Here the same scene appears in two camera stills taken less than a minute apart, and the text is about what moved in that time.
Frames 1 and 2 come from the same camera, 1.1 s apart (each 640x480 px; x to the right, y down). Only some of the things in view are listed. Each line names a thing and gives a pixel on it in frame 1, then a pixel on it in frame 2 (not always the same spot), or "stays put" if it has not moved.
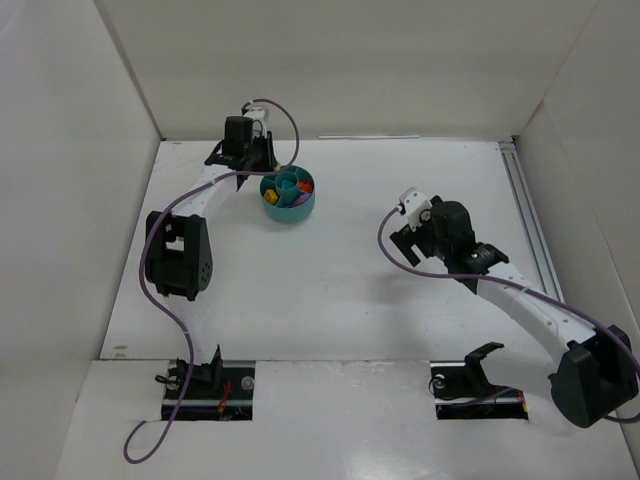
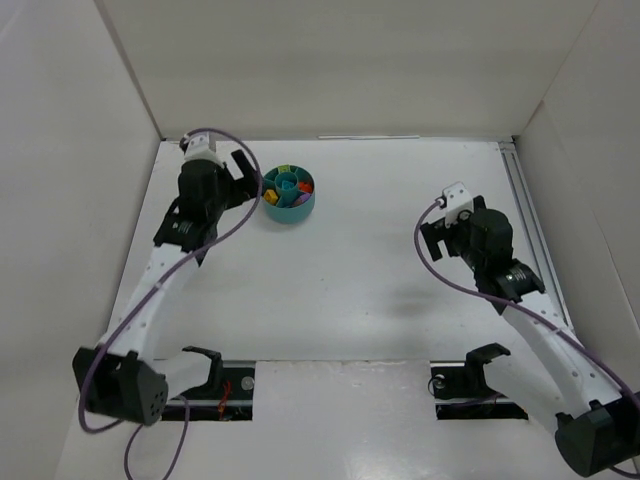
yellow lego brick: x=271 y=196 stays put
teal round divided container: x=288 y=196 stays put
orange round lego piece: x=305 y=187 stays put
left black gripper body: x=232 y=160 -> x=232 y=185
